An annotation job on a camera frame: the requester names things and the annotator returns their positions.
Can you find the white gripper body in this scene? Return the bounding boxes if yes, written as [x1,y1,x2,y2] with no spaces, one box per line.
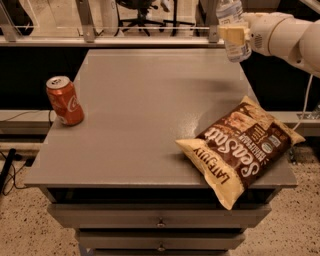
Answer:
[243,12,292,56]

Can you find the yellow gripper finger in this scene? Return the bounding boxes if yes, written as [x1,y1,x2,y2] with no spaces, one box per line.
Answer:
[218,26,249,45]

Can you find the clear plastic water bottle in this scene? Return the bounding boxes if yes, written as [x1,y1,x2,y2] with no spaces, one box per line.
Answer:
[216,0,251,62]

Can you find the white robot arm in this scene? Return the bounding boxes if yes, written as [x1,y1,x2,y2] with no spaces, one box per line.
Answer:
[218,12,320,78]

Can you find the black office chair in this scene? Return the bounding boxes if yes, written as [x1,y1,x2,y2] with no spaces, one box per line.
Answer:
[116,0,166,37]

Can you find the brown yellow chip bag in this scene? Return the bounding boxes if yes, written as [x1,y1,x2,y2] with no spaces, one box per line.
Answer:
[176,96,304,210]

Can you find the red soda can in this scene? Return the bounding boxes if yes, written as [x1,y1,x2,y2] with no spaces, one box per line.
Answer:
[46,76,84,126]

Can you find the grey drawer cabinet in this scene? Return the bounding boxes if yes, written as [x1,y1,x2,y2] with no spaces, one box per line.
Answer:
[26,49,297,256]

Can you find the upper drawer knob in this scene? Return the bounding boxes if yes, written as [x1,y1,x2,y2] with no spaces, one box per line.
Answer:
[156,218,166,228]

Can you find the drawer knob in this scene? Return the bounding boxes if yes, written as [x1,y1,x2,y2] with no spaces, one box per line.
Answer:
[156,218,166,228]
[157,244,166,252]

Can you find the metal railing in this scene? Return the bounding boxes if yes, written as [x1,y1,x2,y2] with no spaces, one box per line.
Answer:
[0,0,223,48]

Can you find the lower drawer knob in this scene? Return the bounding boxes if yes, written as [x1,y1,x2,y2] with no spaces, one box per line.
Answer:
[157,244,166,252]

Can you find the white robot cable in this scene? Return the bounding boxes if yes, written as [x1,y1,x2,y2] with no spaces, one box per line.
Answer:
[291,73,315,132]

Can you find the black floor cables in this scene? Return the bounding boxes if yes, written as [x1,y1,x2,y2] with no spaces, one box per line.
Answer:
[0,148,34,197]

